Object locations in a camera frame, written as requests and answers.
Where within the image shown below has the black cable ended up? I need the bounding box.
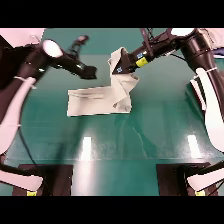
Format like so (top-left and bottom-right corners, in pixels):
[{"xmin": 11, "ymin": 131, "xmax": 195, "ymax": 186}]
[{"xmin": 17, "ymin": 127, "xmax": 40, "ymax": 169}]

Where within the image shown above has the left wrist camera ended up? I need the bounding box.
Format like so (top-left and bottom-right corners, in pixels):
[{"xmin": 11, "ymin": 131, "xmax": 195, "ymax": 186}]
[{"xmin": 67, "ymin": 34, "xmax": 90, "ymax": 58}]

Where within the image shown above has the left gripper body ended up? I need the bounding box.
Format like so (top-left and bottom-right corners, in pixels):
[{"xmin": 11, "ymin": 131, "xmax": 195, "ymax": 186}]
[{"xmin": 77, "ymin": 64, "xmax": 98, "ymax": 81}]

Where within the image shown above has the white shirt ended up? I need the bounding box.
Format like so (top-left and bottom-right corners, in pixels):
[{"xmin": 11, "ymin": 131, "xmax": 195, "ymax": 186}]
[{"xmin": 66, "ymin": 46, "xmax": 140, "ymax": 118}]

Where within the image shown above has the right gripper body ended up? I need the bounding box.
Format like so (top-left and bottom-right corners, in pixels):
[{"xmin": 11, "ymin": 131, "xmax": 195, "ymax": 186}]
[{"xmin": 111, "ymin": 49, "xmax": 135, "ymax": 76}]

